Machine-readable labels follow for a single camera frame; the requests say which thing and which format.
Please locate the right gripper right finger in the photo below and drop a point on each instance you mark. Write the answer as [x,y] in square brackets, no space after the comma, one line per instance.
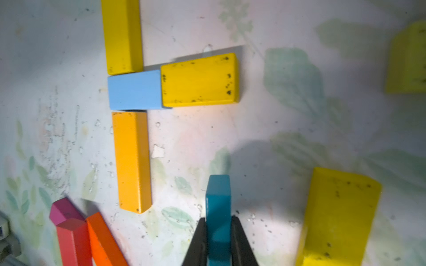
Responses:
[241,252]

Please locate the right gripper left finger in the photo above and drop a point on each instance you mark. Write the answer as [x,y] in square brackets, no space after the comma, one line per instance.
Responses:
[198,248]

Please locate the teal long block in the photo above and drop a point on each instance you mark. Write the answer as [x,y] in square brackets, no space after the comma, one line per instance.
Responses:
[218,220]

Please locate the orange-yellow long block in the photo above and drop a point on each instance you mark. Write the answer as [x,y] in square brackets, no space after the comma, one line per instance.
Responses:
[131,140]

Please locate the light blue short block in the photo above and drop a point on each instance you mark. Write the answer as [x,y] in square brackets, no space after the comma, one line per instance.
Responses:
[135,91]

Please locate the small yellow short block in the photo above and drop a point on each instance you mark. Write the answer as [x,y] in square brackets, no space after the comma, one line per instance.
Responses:
[206,81]

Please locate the lemon yellow long block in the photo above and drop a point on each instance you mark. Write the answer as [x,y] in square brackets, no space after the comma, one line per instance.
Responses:
[406,70]

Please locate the orange block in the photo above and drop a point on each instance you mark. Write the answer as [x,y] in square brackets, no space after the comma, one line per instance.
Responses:
[105,250]

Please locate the bright yellow long block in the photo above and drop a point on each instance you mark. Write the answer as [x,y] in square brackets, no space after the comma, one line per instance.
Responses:
[339,215]

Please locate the red block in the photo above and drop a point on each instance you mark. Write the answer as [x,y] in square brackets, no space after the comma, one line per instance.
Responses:
[74,243]

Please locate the magenta block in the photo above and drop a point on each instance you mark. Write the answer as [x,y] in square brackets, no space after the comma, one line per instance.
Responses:
[62,210]

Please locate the floral table mat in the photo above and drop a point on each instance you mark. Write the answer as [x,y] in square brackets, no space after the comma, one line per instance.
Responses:
[312,94]

